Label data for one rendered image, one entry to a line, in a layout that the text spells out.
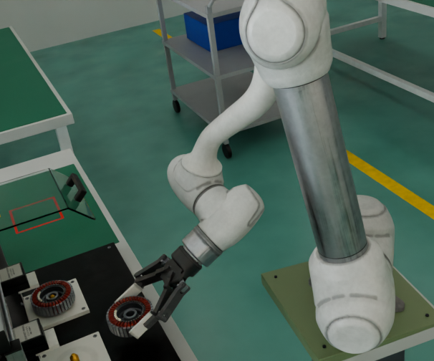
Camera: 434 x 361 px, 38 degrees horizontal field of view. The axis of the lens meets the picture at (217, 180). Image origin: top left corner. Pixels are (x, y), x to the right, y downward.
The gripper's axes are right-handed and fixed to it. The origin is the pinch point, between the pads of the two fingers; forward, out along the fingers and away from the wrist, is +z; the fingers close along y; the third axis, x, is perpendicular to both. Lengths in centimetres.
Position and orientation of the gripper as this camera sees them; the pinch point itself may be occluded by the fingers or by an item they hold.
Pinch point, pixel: (131, 314)
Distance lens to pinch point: 154.0
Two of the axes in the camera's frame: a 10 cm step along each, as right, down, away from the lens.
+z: -7.2, 6.9, -0.1
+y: -4.1, -4.2, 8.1
